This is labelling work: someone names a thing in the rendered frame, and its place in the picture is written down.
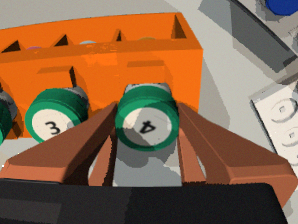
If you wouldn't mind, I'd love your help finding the grey control panel with blue and green buttons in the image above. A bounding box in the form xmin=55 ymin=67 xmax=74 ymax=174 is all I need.
xmin=231 ymin=0 xmax=298 ymax=56

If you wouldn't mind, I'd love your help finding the green screw cap with white number 3 dot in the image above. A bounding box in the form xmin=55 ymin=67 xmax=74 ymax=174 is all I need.
xmin=24 ymin=88 xmax=88 ymax=143

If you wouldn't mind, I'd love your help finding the white tray with four round nests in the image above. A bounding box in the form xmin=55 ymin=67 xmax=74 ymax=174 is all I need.
xmin=251 ymin=73 xmax=298 ymax=178

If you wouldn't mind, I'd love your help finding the green screw cap numbered 4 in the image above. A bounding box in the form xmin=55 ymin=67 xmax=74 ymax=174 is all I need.
xmin=115 ymin=85 xmax=180 ymax=152

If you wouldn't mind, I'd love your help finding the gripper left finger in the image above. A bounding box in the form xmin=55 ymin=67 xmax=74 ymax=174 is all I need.
xmin=0 ymin=103 xmax=118 ymax=186

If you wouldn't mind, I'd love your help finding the orange tube holder block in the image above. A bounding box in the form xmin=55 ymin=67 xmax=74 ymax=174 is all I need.
xmin=0 ymin=12 xmax=203 ymax=140

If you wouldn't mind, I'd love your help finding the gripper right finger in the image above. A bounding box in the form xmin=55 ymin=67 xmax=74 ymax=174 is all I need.
xmin=177 ymin=103 xmax=298 ymax=208

